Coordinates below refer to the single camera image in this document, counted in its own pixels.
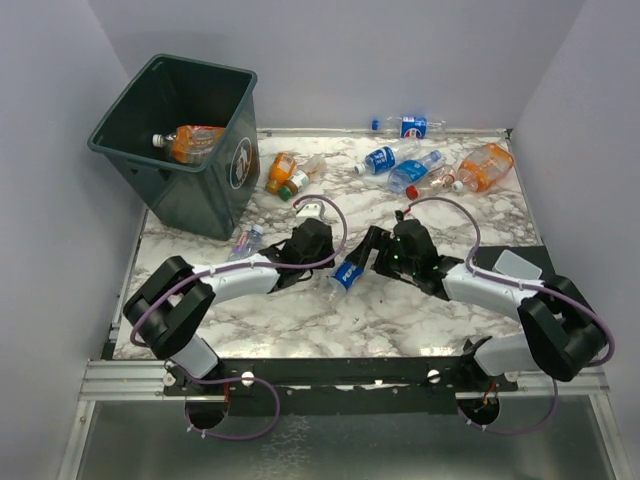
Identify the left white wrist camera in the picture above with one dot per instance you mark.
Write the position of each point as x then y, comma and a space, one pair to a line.
310, 209

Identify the Pepsi bottle edge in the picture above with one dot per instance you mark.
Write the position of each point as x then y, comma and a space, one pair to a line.
343, 278

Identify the light blue label bottle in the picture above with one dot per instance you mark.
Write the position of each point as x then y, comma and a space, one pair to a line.
409, 172

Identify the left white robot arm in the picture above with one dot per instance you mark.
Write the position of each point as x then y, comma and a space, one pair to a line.
167, 310

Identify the orange juice bottle left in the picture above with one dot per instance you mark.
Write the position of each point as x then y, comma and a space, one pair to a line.
280, 171

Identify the purple label water bottle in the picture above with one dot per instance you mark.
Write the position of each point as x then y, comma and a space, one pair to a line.
248, 243

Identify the dark green plastic bin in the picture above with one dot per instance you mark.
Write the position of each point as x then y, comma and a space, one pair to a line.
209, 196

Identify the blue label water bottle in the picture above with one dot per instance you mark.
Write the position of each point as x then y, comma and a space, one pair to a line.
386, 157

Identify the clear bottle red print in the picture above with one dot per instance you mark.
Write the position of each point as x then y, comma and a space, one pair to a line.
432, 183

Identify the clear bottle behind tea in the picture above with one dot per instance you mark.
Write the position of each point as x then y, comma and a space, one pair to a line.
314, 166

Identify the Pepsi bottle at back wall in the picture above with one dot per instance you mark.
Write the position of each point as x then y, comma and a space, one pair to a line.
408, 126

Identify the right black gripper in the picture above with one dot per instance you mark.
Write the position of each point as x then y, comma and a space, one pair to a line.
375, 238

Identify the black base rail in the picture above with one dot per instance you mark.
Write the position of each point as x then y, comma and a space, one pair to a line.
349, 386

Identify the grey rectangular box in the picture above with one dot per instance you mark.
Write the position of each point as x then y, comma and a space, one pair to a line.
510, 264

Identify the green cap tea bottle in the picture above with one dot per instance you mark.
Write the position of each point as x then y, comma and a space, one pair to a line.
298, 181

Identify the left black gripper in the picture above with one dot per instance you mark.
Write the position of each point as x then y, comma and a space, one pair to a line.
327, 250

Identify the large orange bottle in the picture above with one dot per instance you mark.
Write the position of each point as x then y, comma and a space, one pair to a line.
482, 168
189, 145

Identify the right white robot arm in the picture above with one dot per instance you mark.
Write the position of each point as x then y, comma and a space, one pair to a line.
560, 337

